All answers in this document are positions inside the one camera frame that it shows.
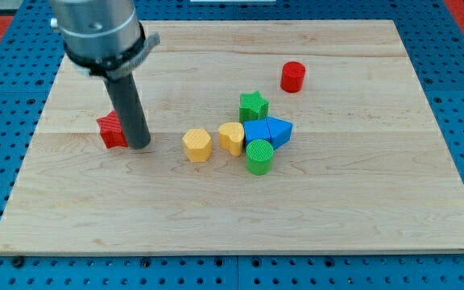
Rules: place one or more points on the red star block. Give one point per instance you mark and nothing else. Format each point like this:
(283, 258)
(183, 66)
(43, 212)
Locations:
(111, 131)

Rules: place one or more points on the wooden board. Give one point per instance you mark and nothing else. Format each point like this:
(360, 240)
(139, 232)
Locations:
(366, 171)

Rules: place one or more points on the green star block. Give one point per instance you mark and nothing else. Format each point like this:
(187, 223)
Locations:
(253, 106)

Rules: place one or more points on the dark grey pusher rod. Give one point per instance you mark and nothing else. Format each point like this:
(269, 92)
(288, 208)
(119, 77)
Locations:
(128, 107)

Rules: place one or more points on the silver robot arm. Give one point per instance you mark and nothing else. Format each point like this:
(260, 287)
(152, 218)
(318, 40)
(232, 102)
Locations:
(102, 37)

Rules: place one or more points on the blue triangle block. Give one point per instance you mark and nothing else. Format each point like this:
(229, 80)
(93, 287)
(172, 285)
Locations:
(280, 131)

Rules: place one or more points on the yellow hexagon block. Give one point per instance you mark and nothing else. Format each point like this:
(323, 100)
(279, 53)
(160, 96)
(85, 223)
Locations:
(197, 145)

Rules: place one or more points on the red cylinder block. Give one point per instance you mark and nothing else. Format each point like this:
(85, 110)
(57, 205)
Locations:
(292, 77)

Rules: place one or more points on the yellow heart block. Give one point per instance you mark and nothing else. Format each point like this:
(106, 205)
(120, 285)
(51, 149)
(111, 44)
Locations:
(231, 137)

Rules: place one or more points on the green cylinder block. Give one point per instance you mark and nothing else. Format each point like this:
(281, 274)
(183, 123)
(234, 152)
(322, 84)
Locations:
(259, 156)

